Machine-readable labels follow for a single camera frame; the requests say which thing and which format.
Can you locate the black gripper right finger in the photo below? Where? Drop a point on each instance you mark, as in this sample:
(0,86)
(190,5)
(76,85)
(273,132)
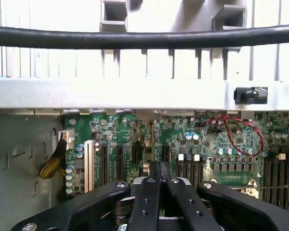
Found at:
(183,207)

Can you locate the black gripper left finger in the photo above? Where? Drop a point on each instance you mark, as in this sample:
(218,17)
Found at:
(144,207)

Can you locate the black RAM slot bank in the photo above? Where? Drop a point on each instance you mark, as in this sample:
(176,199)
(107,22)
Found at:
(191,172)
(279,183)

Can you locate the short black expansion slot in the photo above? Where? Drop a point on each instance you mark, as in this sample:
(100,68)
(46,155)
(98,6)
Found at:
(135,155)
(165,154)

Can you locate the green motherboard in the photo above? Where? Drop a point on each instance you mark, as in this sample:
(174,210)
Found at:
(207,144)

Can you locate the white expansion slot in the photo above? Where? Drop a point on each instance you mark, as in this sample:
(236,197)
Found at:
(89,166)

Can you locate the silver PC case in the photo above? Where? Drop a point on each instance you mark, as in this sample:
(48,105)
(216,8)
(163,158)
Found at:
(110,93)

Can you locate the black port on case edge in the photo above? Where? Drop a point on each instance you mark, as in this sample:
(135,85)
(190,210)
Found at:
(250,95)

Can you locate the grey square tube rack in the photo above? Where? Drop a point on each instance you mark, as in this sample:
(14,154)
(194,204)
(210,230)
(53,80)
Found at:
(113,15)
(228,20)

